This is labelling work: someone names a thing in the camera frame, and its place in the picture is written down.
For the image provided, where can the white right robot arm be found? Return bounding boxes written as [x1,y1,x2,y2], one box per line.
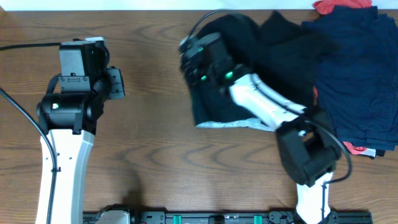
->
[179,33,344,223]

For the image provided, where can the black shorts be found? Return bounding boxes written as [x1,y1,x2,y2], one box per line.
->
[190,11,337,131]

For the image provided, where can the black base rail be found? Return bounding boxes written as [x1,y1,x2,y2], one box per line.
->
[83,203,373,224]

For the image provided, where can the black garment under pile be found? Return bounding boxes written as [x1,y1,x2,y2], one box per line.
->
[360,149,385,159]

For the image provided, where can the orange red garment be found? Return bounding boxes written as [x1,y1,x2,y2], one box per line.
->
[312,0,376,157]

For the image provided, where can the navy blue shorts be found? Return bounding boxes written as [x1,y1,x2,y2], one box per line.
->
[302,6,397,151]

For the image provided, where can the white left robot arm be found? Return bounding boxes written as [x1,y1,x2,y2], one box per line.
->
[35,37,125,223]

